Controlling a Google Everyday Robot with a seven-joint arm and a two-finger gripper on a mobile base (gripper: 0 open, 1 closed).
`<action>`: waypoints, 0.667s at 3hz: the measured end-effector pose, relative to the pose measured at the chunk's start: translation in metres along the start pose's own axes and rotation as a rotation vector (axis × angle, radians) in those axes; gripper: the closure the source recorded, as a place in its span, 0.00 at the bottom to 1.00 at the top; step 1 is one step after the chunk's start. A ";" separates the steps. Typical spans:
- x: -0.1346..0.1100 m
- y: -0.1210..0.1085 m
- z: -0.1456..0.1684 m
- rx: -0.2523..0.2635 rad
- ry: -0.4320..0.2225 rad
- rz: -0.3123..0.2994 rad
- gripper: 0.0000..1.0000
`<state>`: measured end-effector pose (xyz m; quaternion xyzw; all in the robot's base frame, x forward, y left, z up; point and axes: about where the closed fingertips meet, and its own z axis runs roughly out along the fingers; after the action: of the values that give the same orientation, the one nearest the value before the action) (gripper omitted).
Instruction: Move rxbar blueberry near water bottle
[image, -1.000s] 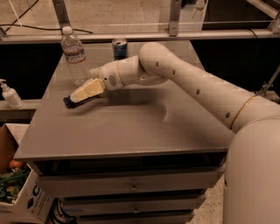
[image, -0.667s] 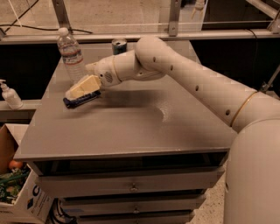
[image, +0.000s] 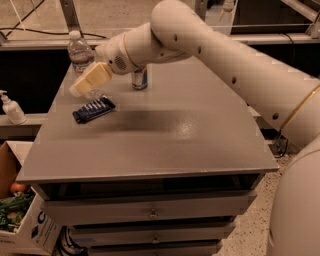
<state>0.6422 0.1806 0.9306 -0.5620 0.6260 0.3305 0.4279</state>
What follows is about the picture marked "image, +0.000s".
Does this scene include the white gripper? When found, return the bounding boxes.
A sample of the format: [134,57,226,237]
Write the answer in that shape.
[69,33,138,98]

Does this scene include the blue rxbar blueberry wrapper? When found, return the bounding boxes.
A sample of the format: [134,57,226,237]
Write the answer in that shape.
[72,95,116,124]

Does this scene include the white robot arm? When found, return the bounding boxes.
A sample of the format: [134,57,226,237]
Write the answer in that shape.
[70,0,320,256]

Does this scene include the clear plastic water bottle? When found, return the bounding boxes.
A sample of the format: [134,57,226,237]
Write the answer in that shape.
[68,30,96,82]

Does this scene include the white pump dispenser bottle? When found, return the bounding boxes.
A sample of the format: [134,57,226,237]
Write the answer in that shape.
[0,90,27,124]

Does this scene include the blue silver energy drink can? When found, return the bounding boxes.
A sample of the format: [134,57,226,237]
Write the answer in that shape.
[131,66,148,90]

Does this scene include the grey drawer cabinet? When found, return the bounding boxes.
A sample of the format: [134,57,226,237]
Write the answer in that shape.
[18,58,277,256]

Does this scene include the orange fruit in box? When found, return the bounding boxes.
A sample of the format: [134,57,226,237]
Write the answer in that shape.
[10,182,28,194]

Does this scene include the white cardboard box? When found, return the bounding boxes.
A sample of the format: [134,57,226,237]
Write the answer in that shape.
[0,141,61,256]

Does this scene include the metal frame rail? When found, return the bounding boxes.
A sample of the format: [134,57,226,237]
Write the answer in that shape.
[0,0,319,50]

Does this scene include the black cable on floor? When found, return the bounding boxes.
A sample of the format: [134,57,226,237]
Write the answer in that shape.
[0,0,107,40]

